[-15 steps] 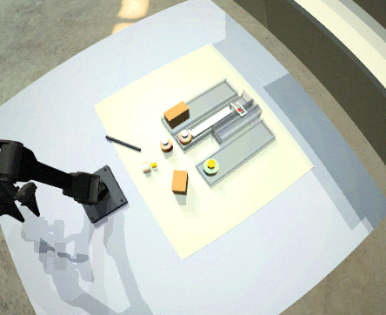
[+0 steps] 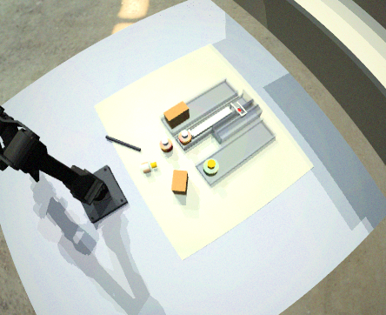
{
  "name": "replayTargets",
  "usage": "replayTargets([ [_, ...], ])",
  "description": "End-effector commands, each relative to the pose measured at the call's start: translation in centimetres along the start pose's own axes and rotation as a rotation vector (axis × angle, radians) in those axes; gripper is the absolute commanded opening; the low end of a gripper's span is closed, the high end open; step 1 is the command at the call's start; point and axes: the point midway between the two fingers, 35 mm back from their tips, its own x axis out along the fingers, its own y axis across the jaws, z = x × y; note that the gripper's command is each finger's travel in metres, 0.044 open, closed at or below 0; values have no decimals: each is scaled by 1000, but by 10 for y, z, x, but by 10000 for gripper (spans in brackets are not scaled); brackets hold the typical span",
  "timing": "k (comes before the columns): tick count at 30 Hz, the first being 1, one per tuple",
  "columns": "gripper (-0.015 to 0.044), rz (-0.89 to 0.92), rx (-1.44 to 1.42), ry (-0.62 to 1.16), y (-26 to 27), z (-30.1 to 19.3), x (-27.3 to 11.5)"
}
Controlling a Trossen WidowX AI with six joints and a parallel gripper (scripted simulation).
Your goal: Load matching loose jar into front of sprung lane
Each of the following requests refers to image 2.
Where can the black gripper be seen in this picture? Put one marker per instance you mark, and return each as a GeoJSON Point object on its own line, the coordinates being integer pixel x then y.
{"type": "Point", "coordinates": [34, 174]}

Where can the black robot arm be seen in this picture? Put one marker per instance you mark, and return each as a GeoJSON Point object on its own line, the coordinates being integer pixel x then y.
{"type": "Point", "coordinates": [27, 153]}

